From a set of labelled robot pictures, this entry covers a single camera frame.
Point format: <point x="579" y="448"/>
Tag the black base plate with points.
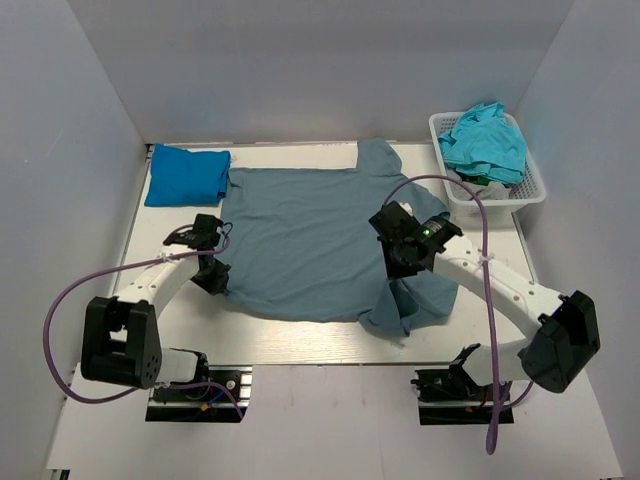
<point x="461" y="392"/>
<point x="209" y="404"/>

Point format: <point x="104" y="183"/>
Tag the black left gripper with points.
<point x="212" y="276"/>

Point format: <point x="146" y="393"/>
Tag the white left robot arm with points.
<point x="121" y="339"/>

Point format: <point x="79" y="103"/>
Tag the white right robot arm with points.
<point x="560" y="332"/>

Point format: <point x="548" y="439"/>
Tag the crumpled turquoise t shirt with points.
<point x="483" y="143"/>

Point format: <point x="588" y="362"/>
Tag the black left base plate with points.
<point x="209" y="404"/>

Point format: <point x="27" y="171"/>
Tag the grey-blue t shirt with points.
<point x="302" y="247"/>

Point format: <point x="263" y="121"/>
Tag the green garment in basket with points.
<point x="476" y="180"/>

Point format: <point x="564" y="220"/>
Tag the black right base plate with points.
<point x="461" y="392"/>

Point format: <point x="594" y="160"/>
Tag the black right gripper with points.
<point x="388" y="226"/>

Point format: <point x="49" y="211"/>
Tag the white plastic basket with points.
<point x="530" y="191"/>

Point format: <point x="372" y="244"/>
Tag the folded bright blue t shirt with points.
<point x="179" y="177"/>

